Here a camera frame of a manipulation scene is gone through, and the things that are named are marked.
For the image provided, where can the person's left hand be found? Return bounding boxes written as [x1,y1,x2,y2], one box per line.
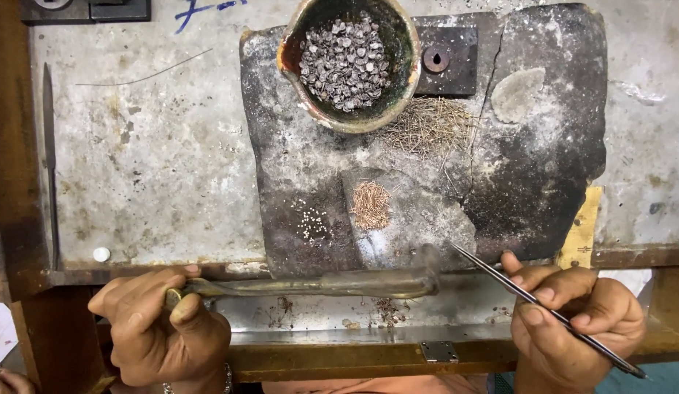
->
[88,264,232,387]

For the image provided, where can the person's right hand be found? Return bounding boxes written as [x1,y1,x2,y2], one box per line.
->
[501,251,647,394]

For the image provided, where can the thin steel tweezers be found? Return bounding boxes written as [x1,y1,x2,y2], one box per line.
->
[450,242,648,379]

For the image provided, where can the brass blowpipe torch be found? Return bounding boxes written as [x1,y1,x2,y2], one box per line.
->
[164,243,442,313]

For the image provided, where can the yellow wooden piece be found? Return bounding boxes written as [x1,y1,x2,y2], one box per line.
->
[555,186,603,270]

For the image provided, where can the teal cloth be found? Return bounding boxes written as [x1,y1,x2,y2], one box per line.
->
[591,360,679,394]

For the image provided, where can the charred soldering block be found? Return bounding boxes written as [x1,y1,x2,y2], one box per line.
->
[240,3,609,278]

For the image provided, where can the white paper sheet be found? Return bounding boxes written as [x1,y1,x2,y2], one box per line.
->
[0,298,18,374]

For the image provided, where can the small steel hinge plate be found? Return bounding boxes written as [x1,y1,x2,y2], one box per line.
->
[419,341,460,364]

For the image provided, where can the metal catch tray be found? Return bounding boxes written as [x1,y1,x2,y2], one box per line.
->
[212,273,516,347]

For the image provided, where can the cluster of tiny white beads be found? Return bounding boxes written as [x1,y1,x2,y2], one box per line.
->
[294,206,330,243]

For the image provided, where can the scattered copper scraps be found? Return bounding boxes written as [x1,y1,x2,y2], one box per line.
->
[367,297,412,329]

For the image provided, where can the dark flat metal file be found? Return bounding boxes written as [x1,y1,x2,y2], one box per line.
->
[42,62,60,271]

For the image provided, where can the rusty round washer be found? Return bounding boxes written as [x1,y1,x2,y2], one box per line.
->
[423,45,451,74]

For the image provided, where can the black metal plate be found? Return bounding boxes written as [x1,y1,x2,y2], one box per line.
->
[413,26,479,98]

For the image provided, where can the glazed ceramic bowl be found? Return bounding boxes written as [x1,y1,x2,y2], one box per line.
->
[276,0,423,135]

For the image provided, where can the black metal fixture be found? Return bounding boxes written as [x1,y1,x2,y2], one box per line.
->
[19,0,152,26]

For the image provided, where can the pile of small metal discs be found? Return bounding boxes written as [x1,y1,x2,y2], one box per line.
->
[298,13,391,113]

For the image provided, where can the silver beaded bracelet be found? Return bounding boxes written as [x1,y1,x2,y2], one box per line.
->
[162,362,234,394]

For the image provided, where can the wooden workbench frame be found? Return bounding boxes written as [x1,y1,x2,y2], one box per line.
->
[0,0,679,394]

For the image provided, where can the pile of short copper wires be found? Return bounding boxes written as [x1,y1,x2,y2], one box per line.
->
[350,179,394,231]

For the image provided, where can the pile of thin brass wires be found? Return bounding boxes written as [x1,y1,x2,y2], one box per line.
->
[379,96,478,161]

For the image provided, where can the long thin loose wire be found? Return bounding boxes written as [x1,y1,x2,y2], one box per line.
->
[76,48,214,87]

